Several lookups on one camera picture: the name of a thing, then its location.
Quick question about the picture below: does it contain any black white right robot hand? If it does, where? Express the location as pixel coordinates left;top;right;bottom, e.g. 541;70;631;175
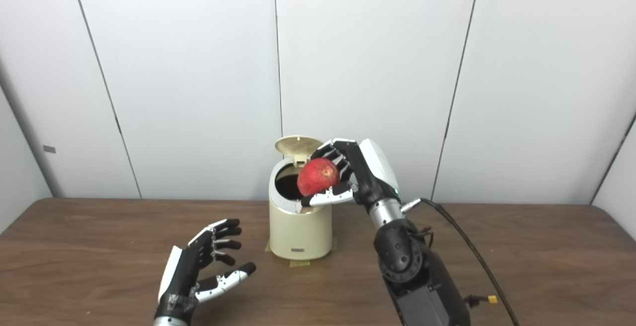
301;138;401;215

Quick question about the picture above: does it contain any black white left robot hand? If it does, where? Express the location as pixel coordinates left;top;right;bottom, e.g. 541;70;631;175
155;219;257;324

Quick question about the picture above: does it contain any red apple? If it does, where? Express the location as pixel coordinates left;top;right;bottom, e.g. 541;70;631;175
297;158;341;197

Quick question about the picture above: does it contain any cream round bin lid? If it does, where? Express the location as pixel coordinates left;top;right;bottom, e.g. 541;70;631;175
275;136;323;167

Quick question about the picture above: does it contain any cream-colored bin body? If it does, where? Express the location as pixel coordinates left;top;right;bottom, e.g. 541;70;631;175
269;160;333;260

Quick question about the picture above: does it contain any yellow cable connector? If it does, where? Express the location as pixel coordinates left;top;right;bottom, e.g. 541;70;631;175
465;294;498;308

